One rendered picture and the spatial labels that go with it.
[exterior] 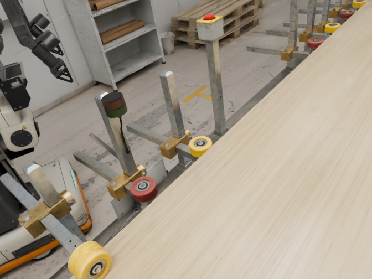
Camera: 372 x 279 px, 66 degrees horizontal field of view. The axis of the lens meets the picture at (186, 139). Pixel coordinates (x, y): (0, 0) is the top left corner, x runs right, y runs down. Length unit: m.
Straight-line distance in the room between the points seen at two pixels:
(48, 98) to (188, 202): 3.09
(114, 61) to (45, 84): 0.97
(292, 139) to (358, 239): 0.38
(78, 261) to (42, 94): 3.12
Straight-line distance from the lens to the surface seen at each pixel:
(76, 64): 3.84
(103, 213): 2.15
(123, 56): 4.20
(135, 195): 0.88
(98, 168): 1.09
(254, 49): 1.93
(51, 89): 3.75
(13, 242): 1.97
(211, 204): 0.80
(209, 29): 1.11
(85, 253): 0.71
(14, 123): 1.75
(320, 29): 2.24
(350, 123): 1.11
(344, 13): 2.19
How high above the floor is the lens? 1.52
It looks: 37 degrees down
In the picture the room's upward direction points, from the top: 11 degrees counter-clockwise
